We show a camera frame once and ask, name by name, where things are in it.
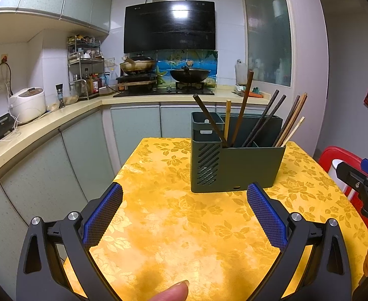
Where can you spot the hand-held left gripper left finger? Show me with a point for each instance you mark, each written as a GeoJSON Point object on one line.
{"type": "Point", "coordinates": [104, 216]}

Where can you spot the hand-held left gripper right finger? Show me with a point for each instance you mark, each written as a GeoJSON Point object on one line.
{"type": "Point", "coordinates": [267, 216]}

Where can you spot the dark green utensil holder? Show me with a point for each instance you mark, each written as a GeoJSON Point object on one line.
{"type": "Point", "coordinates": [250, 169]}

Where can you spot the pale wooden chopstick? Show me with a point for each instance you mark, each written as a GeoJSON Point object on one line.
{"type": "Point", "coordinates": [294, 129]}

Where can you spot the light brown chopstick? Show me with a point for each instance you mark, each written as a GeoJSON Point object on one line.
{"type": "Point", "coordinates": [297, 111]}

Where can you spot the dark brown chopstick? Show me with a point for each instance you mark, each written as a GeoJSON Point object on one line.
{"type": "Point", "coordinates": [269, 116]}
{"type": "Point", "coordinates": [263, 113]}
{"type": "Point", "coordinates": [293, 113]}
{"type": "Point", "coordinates": [207, 117]}

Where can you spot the light bamboo chopstick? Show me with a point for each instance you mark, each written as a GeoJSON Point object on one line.
{"type": "Point", "coordinates": [227, 119]}

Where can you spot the reddish brown chopstick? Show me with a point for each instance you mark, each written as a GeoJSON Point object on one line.
{"type": "Point", "coordinates": [242, 106]}

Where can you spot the person's left hand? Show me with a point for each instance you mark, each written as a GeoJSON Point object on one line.
{"type": "Point", "coordinates": [168, 293]}

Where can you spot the red plastic chair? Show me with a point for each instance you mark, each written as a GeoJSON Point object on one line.
{"type": "Point", "coordinates": [328, 158]}

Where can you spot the yellow floral tablecloth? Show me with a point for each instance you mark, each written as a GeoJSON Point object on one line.
{"type": "Point", "coordinates": [171, 225]}

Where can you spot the pale green base cabinets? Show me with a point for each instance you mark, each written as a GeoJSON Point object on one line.
{"type": "Point", "coordinates": [83, 150]}

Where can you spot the beige kitchen countertop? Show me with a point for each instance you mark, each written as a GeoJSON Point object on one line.
{"type": "Point", "coordinates": [77, 109]}

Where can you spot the small orange item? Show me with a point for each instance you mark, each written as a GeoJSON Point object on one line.
{"type": "Point", "coordinates": [255, 94]}

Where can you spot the red label sauce bottle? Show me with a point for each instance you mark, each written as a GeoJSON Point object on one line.
{"type": "Point", "coordinates": [95, 84]}

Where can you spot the white rice cooker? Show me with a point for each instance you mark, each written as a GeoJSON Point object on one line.
{"type": "Point", "coordinates": [27, 105]}

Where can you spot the black gas stove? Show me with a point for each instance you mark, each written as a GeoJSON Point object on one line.
{"type": "Point", "coordinates": [165, 91]}

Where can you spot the black griddle pan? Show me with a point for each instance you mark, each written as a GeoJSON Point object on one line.
{"type": "Point", "coordinates": [137, 77]}

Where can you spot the white plastic jug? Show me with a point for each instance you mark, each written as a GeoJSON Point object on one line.
{"type": "Point", "coordinates": [241, 72]}

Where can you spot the golden pan with lid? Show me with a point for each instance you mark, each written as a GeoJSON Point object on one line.
{"type": "Point", "coordinates": [138, 64]}

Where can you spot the metal spice rack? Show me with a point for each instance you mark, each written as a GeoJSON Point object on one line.
{"type": "Point", "coordinates": [83, 59]}

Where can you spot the black wok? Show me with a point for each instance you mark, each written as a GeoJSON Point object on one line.
{"type": "Point", "coordinates": [190, 75]}

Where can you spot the blue sea backsplash picture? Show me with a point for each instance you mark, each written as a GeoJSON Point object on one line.
{"type": "Point", "coordinates": [168, 65]}

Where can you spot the frosted glass door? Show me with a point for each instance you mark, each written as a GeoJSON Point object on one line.
{"type": "Point", "coordinates": [265, 37]}

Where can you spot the black range hood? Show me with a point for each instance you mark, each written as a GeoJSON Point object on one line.
{"type": "Point", "coordinates": [168, 28]}

